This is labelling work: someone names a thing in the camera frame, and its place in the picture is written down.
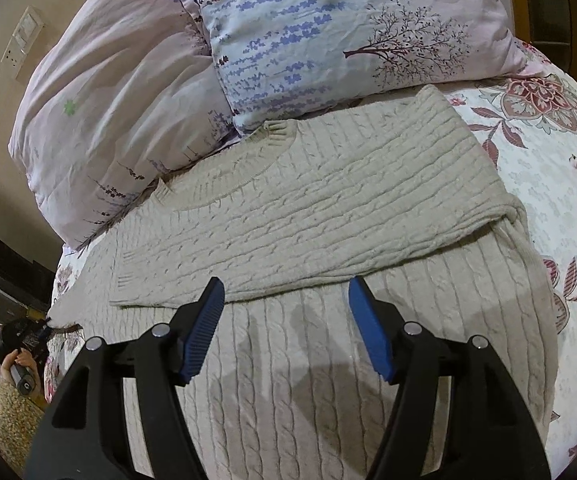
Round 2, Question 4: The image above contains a beige cable knit sweater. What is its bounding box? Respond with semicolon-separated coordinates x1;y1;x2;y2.
50;86;558;479

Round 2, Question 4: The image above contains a person's left hand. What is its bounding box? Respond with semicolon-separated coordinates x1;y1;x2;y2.
1;348;48;411

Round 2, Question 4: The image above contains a dark bedside furniture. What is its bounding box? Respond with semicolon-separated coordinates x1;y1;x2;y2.
0;240;55;324

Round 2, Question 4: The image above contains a pink floral left pillow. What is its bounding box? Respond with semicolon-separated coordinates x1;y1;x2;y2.
8;0;235;248

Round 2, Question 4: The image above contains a floral quilted bedspread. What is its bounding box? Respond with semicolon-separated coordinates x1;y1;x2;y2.
441;42;577;476

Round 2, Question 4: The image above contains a blue pink tree pillow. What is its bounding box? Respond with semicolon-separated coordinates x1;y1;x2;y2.
180;0;536;133

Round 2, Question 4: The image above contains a white wall switch plate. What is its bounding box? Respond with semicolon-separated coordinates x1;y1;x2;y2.
1;6;44;78

